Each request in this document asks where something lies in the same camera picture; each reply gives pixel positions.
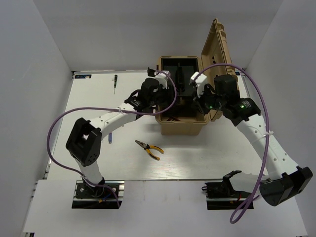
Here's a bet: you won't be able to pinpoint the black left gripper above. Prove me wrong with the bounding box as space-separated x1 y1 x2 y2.
148 83 181 108

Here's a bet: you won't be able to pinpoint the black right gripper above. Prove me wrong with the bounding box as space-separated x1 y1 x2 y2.
191 85 226 116

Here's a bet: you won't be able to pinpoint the brown hex key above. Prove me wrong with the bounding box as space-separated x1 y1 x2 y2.
166 117 180 121

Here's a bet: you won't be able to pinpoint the black toolbox tray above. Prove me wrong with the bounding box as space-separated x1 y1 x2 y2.
160 57 199 100

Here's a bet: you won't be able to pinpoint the green black precision screwdriver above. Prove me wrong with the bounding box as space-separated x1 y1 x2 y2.
114 75 118 94

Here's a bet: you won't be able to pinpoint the tan plastic toolbox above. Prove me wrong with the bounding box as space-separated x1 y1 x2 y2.
156 19 237 135

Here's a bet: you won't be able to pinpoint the blue red handled screwdriver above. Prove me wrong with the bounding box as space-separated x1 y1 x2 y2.
108 133 113 144

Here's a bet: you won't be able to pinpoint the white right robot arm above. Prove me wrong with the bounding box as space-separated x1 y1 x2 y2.
190 73 313 206

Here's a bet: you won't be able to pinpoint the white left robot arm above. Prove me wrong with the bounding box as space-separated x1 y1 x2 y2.
66 78 175 197

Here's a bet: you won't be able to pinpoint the black toolbox latch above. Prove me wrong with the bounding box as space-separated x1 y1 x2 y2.
147 67 157 77

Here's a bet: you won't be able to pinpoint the blue label sticker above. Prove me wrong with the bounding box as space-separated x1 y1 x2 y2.
75 75 92 79

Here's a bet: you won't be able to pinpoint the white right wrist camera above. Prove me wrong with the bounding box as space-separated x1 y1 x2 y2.
189 72 208 98

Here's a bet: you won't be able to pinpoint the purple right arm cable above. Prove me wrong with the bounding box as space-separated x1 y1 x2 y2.
190 63 270 224

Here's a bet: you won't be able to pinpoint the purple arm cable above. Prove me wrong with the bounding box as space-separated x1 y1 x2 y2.
46 71 177 207
190 63 270 224

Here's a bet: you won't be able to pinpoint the large yellow handled pliers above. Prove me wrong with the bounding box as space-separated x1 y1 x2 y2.
135 140 164 161

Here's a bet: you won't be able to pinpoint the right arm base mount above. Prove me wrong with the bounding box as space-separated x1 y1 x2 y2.
201 181 250 210

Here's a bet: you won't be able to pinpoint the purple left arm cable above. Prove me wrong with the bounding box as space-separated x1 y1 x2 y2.
46 71 177 207

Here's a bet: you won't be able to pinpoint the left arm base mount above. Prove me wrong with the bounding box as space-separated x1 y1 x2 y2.
72 180 124 209

